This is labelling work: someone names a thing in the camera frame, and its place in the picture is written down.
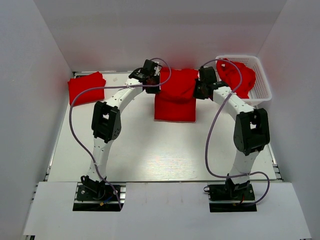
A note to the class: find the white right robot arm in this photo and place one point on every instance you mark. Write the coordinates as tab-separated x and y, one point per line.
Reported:
251	130

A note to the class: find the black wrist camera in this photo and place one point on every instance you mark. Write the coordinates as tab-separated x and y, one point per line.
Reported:
207	75
145	72

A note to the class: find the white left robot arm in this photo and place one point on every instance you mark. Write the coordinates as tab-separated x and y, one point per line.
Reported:
106	126

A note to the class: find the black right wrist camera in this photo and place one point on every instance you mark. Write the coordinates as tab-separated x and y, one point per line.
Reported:
207	75

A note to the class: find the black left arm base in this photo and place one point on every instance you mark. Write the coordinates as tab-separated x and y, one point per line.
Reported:
96	196

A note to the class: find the folded red t-shirt stack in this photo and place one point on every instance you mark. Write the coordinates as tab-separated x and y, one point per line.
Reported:
80	84

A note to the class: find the white plastic basket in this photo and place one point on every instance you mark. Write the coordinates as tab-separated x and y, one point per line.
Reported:
261	90

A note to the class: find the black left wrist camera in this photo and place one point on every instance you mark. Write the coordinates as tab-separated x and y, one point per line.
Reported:
145	72

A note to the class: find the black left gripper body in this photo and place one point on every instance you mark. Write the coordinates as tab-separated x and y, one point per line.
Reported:
153	90

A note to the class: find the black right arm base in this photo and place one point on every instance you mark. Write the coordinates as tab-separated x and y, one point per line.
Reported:
230	197

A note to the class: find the crumpled red t-shirt in basket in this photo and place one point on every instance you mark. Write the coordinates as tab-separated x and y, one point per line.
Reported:
242	83

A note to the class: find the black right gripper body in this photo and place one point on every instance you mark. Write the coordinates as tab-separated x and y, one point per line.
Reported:
198	91

